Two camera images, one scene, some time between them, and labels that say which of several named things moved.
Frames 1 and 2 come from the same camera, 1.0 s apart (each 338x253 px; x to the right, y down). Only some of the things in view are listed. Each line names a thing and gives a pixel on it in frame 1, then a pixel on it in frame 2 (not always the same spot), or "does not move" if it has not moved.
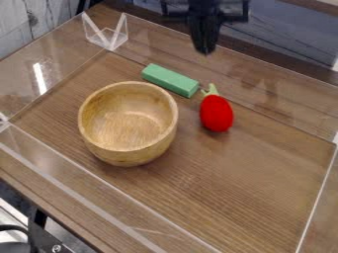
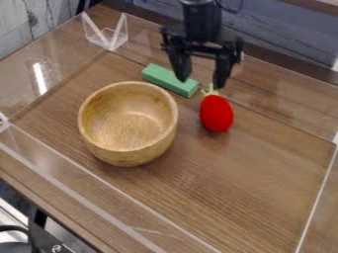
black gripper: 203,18 → 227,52
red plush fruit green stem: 215,111 does not move
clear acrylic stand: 107,38 does not move
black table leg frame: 42,240 does not move
